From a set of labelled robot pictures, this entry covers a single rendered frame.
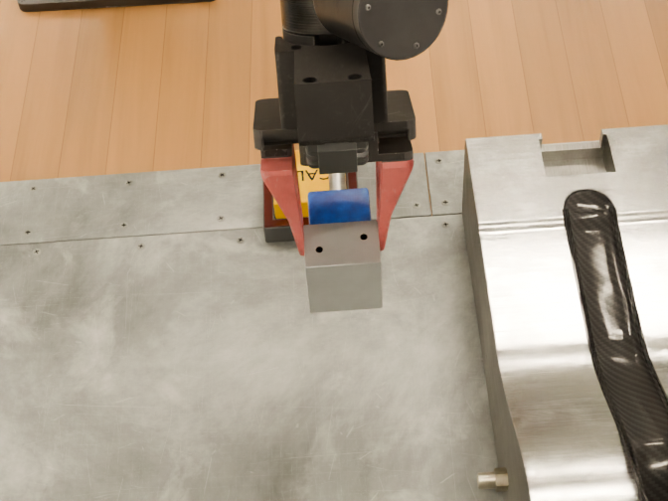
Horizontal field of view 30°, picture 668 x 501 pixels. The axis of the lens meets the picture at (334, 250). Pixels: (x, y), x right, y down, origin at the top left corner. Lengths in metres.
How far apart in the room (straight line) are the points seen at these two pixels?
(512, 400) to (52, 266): 0.42
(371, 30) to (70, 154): 0.50
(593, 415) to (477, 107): 0.40
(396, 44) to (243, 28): 0.53
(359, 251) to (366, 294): 0.04
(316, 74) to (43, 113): 0.51
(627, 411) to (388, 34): 0.30
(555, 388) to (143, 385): 0.32
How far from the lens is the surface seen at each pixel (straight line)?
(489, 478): 0.86
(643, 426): 0.82
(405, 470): 0.91
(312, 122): 0.70
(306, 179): 1.03
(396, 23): 0.70
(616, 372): 0.87
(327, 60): 0.73
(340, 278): 0.83
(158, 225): 1.06
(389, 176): 0.79
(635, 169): 0.97
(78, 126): 1.16
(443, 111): 1.13
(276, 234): 1.03
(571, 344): 0.88
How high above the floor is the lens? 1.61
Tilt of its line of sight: 52 degrees down
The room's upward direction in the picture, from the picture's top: 5 degrees counter-clockwise
